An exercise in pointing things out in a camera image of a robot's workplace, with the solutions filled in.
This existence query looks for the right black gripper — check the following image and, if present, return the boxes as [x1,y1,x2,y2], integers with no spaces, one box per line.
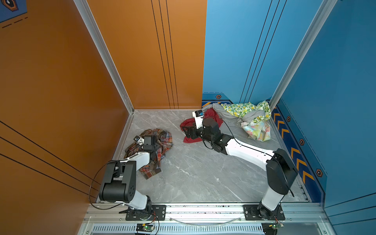
[181,122,213,145]

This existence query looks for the plaid brown red cloth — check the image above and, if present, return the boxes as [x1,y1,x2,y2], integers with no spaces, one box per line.
[139,128,173,179]

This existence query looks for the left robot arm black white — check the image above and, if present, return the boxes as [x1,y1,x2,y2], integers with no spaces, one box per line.
[99,135,159,220]

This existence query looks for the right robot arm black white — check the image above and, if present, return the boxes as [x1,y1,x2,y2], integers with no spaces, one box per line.
[181,117,298,221]

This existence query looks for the grey white cloth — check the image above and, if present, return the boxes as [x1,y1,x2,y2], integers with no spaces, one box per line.
[202,101,271,124]

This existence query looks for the yellow green lemon print cloth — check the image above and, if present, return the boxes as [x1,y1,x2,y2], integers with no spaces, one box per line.
[221,101,271,123]

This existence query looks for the pastel floral cloth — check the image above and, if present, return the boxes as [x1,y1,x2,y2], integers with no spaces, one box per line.
[241,121,271,142]

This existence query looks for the left green circuit board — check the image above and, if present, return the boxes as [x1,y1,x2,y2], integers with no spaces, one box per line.
[136,223,157,235]

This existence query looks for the right circuit board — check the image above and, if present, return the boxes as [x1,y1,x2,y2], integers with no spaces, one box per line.
[261,223,284,235]

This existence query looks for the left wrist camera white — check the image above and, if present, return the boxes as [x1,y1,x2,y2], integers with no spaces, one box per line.
[134,136,145,146]

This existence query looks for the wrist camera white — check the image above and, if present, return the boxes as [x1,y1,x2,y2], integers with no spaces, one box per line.
[134,136,145,146]
[193,110,204,129]

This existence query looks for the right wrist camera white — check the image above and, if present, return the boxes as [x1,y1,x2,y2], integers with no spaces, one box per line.
[193,110,204,129]

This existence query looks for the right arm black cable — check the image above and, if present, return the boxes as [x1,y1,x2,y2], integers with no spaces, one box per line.
[218,118,275,158]

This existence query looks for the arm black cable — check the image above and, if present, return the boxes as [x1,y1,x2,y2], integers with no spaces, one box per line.
[218,118,275,158]
[88,160,124,211]

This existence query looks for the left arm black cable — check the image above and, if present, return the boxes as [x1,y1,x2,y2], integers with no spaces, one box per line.
[88,160,124,211]

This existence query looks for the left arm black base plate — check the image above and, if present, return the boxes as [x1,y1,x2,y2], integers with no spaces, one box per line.
[125,204,166,221]

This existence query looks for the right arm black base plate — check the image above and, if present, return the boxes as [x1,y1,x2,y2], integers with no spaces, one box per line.
[243,204,286,221]

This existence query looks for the left aluminium corner post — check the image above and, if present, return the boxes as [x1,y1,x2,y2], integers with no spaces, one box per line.
[72,0,135,114]

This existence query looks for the aluminium corner post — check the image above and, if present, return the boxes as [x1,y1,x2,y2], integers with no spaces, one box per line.
[72,0,135,114]
[269,0,337,110]

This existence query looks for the aluminium front rail frame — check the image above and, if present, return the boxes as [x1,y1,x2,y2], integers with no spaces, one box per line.
[78,202,336,235]

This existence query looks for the right aluminium corner post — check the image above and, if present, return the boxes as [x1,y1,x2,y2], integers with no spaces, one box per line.
[269,0,337,110]

